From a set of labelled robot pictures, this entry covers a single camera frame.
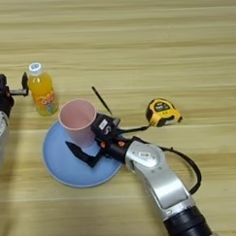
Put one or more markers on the orange juice bottle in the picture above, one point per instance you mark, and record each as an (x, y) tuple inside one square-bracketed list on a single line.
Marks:
[(44, 92)]

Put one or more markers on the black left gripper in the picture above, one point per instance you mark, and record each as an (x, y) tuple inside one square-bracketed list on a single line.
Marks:
[(4, 102)]

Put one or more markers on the yellow black tape measure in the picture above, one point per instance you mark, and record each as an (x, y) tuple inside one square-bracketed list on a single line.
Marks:
[(161, 111)]

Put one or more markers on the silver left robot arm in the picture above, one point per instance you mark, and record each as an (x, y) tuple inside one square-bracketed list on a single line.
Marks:
[(0, 138)]

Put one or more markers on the right gripper labelled black box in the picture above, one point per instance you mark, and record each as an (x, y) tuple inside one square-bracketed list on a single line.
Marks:
[(104, 125)]

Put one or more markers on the pink plastic cup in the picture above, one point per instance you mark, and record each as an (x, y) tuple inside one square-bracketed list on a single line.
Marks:
[(77, 123)]

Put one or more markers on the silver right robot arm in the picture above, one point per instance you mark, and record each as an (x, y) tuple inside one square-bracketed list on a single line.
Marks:
[(165, 182)]

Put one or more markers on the blue round plate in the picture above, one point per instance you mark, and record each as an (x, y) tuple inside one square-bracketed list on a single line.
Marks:
[(60, 164)]

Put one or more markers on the black pen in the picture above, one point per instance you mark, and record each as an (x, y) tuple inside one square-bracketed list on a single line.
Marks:
[(101, 99)]

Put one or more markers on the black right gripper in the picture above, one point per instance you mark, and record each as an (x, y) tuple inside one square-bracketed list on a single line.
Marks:
[(113, 147)]

